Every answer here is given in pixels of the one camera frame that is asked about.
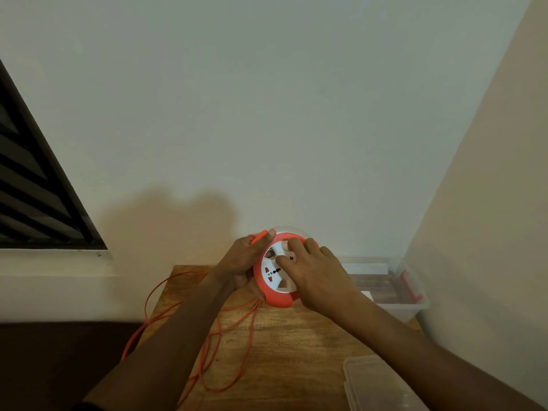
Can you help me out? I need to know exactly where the person's right hand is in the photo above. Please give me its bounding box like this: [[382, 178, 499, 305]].
[[275, 237, 365, 319]]

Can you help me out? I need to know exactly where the person's left hand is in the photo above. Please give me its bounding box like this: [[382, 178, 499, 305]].
[[215, 229, 277, 292]]

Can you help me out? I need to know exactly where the orange and white cable reel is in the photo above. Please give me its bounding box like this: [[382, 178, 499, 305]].
[[252, 226, 321, 309]]

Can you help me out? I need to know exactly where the person's left forearm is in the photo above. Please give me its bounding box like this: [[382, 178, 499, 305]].
[[82, 271, 236, 411]]

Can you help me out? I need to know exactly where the person's right forearm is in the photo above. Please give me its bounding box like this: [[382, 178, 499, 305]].
[[338, 295, 545, 411]]

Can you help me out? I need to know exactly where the clear plastic storage box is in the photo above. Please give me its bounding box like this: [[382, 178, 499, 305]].
[[337, 256, 430, 324]]

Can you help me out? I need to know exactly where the clear plastic lid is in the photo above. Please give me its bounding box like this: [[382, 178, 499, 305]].
[[343, 354, 431, 411]]

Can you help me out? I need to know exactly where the black louvered window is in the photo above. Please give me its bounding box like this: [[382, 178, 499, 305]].
[[0, 59, 108, 251]]

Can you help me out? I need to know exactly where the orange power cable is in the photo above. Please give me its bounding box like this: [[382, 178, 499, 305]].
[[121, 269, 263, 408]]

